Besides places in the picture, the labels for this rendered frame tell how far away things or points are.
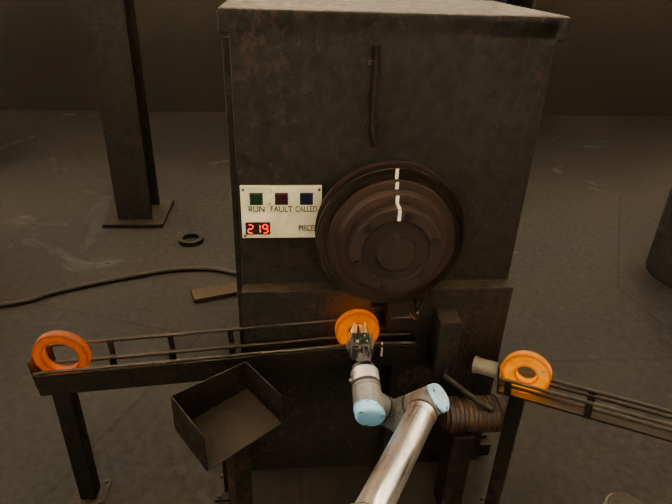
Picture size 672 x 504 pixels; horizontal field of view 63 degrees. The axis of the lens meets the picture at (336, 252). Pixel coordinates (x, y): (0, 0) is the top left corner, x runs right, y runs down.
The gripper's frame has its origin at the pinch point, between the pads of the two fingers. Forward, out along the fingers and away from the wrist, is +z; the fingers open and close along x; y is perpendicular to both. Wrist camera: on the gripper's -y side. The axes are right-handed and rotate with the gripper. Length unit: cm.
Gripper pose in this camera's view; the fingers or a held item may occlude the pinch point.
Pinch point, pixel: (357, 325)
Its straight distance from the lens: 193.5
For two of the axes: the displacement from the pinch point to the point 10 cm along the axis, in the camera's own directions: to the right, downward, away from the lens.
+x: -10.0, 0.1, -0.9
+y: 0.6, -7.2, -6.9
